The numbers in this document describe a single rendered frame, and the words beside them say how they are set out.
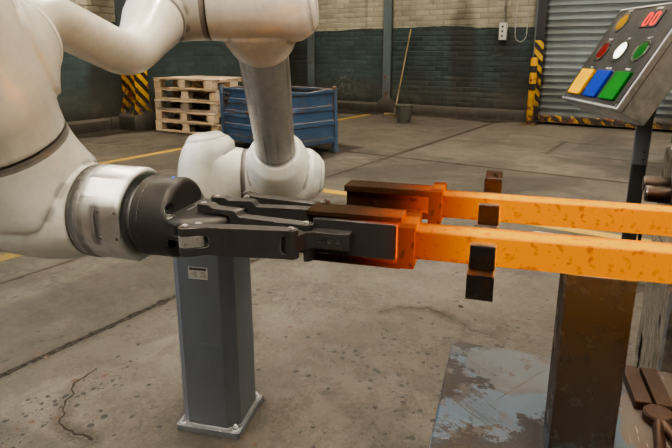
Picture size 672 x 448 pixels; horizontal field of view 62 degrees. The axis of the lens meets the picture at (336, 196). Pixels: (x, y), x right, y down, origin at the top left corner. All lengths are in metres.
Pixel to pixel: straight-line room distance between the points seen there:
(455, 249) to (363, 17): 10.13
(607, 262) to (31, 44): 0.49
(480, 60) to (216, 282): 8.35
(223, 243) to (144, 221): 0.09
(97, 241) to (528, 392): 0.54
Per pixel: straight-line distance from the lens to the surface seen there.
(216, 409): 1.76
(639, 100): 1.47
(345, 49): 10.72
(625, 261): 0.46
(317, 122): 6.05
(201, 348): 1.67
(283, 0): 1.00
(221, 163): 1.49
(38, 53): 0.55
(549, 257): 0.45
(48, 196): 0.56
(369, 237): 0.45
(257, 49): 1.05
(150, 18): 0.93
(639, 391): 0.81
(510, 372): 0.81
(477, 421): 0.71
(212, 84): 7.50
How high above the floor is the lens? 1.09
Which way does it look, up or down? 15 degrees down
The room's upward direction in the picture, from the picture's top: straight up
